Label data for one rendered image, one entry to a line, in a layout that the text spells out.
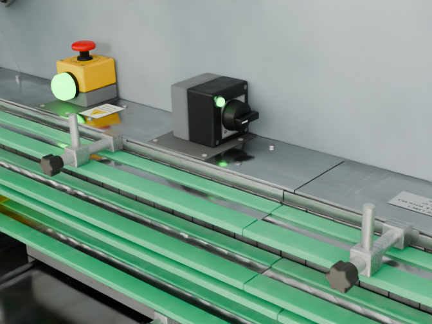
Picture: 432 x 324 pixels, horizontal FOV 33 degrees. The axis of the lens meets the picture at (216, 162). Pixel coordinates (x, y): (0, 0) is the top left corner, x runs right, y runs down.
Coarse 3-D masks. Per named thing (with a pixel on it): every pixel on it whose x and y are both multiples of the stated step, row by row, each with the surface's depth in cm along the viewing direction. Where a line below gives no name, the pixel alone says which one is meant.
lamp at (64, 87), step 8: (64, 72) 119; (56, 80) 117; (64, 80) 117; (72, 80) 118; (56, 88) 118; (64, 88) 117; (72, 88) 118; (56, 96) 119; (64, 96) 118; (72, 96) 119
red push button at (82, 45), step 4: (80, 40) 120; (84, 40) 120; (88, 40) 120; (72, 44) 119; (76, 44) 119; (80, 44) 118; (84, 44) 118; (88, 44) 119; (92, 44) 119; (72, 48) 119; (76, 48) 118; (80, 48) 118; (84, 48) 118; (88, 48) 118; (92, 48) 119; (80, 52) 120; (84, 52) 120; (88, 52) 120; (80, 56) 120; (84, 56) 120; (88, 56) 120
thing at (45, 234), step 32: (0, 224) 123; (32, 224) 123; (64, 224) 122; (64, 256) 112; (96, 256) 112; (128, 256) 111; (128, 288) 103; (160, 288) 104; (192, 288) 103; (192, 320) 96; (224, 320) 96; (256, 320) 95
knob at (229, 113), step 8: (232, 104) 100; (240, 104) 100; (224, 112) 100; (232, 112) 100; (240, 112) 100; (248, 112) 101; (256, 112) 101; (224, 120) 100; (232, 120) 100; (240, 120) 99; (248, 120) 100; (232, 128) 101; (240, 128) 101
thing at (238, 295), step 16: (0, 192) 118; (16, 192) 117; (32, 208) 113; (48, 208) 111; (80, 224) 106; (112, 240) 101; (128, 240) 101; (144, 256) 97; (160, 256) 97; (176, 272) 94; (192, 272) 93; (208, 288) 91; (224, 288) 89; (256, 304) 86; (272, 304) 86; (288, 320) 83; (304, 320) 83
